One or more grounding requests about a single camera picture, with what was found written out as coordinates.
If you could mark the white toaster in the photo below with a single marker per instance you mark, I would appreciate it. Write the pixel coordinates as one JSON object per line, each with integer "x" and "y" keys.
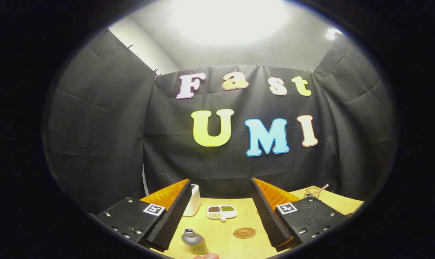
{"x": 194, "y": 201}

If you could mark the white divided dish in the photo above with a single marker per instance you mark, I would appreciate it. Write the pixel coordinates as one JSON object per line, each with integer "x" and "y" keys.
{"x": 229, "y": 214}

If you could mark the pile of yellow beans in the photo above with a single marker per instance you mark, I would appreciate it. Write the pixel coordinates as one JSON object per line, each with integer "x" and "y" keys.
{"x": 214, "y": 215}

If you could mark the silver green juice bottle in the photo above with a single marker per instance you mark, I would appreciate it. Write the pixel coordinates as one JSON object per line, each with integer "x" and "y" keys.
{"x": 194, "y": 244}

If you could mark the pink checkered straw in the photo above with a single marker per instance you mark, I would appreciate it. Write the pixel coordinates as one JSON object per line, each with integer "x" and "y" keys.
{"x": 323, "y": 188}

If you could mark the round cork coaster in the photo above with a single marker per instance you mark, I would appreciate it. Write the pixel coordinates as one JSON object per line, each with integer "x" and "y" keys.
{"x": 245, "y": 232}

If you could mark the pile of brown beans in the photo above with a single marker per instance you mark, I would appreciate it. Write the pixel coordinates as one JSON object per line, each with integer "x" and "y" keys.
{"x": 214, "y": 209}

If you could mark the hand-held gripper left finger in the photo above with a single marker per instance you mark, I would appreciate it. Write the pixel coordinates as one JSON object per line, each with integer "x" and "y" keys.
{"x": 174, "y": 216}

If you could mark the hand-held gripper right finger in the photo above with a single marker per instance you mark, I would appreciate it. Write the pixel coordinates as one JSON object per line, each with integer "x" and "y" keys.
{"x": 268, "y": 216}

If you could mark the bright ceiling light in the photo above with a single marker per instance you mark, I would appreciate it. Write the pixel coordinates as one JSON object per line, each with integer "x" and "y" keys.
{"x": 228, "y": 19}

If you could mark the pile of green beans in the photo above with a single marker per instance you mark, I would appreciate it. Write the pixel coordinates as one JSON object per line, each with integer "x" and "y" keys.
{"x": 227, "y": 208}

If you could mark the wooden table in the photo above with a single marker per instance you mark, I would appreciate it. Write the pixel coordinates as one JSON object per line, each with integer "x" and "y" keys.
{"x": 221, "y": 233}

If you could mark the black backdrop cloth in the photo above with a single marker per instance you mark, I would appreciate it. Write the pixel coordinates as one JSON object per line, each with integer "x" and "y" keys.
{"x": 167, "y": 144}

